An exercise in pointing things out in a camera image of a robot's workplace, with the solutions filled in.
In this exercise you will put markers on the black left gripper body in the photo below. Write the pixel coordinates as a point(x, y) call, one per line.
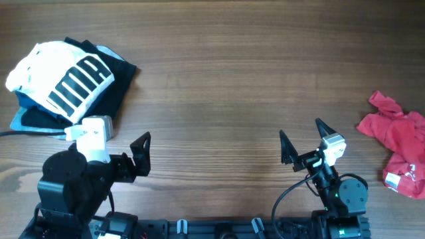
point(131, 163)

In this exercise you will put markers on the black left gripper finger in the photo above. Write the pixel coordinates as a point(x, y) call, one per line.
point(141, 155)
point(91, 137)

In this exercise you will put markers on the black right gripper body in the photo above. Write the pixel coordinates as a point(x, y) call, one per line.
point(306, 159)

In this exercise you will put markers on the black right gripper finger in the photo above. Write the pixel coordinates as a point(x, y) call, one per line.
point(289, 154)
point(332, 143)

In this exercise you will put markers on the white t-shirt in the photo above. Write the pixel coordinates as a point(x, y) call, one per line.
point(61, 77)

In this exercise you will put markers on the red t-shirt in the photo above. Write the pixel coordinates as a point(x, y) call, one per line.
point(403, 134)

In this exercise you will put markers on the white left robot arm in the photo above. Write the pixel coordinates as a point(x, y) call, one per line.
point(77, 181)

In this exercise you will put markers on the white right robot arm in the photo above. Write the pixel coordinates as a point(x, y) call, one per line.
point(344, 197)

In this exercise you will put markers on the black folded garment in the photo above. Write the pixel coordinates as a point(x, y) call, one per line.
point(116, 83)

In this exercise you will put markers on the blue folded garment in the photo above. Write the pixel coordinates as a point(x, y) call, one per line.
point(28, 103)

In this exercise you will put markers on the light grey folded garment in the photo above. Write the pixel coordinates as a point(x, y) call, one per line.
point(30, 127)

